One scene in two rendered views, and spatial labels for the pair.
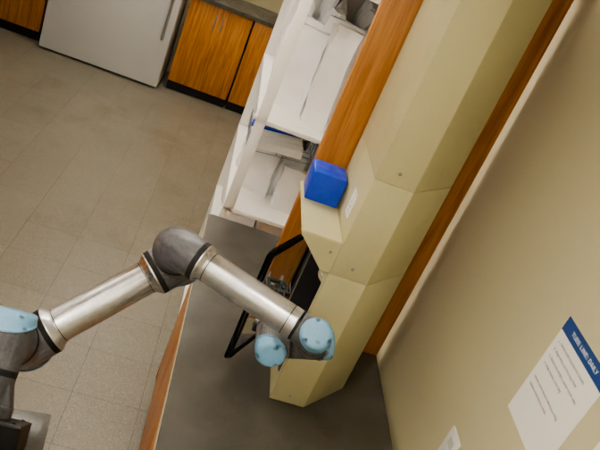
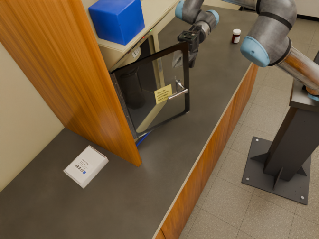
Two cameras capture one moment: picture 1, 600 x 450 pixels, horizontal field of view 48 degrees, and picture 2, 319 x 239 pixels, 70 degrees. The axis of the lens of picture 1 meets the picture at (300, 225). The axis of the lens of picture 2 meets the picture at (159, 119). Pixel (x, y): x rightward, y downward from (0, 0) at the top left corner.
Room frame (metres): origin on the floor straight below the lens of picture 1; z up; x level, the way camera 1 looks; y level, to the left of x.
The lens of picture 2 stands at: (2.18, 0.51, 1.87)
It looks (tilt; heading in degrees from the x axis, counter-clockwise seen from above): 52 degrees down; 232
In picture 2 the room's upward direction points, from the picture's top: 11 degrees counter-clockwise
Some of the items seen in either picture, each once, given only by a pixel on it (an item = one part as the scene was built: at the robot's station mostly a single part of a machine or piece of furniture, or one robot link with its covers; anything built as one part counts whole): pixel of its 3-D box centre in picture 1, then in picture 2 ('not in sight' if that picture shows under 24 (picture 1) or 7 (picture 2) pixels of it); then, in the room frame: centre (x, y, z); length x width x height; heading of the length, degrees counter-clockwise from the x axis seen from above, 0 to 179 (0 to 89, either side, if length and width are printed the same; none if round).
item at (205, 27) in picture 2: not in sight; (200, 32); (1.44, -0.03, 1.30); 0.08 x 0.05 x 0.08; 102
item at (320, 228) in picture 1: (313, 223); (142, 32); (1.75, -0.04, 1.46); 0.32 x 0.11 x 0.10; 12
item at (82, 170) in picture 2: not in sight; (86, 165); (2.14, -0.13, 0.96); 0.16 x 0.12 x 0.04; 7
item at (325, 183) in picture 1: (325, 182); (118, 18); (1.84, -0.02, 1.56); 0.10 x 0.10 x 0.09; 12
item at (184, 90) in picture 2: not in sight; (176, 91); (1.71, 0.05, 1.20); 0.10 x 0.05 x 0.03; 161
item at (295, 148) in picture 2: not in sight; (295, 138); (1.02, 0.48, 0.45); 0.48 x 0.48 x 0.90; 19
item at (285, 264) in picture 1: (271, 290); (157, 96); (1.77, 0.00, 1.19); 0.30 x 0.01 x 0.40; 161
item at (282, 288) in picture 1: (272, 303); (191, 41); (1.52, -0.02, 1.31); 0.12 x 0.08 x 0.09; 12
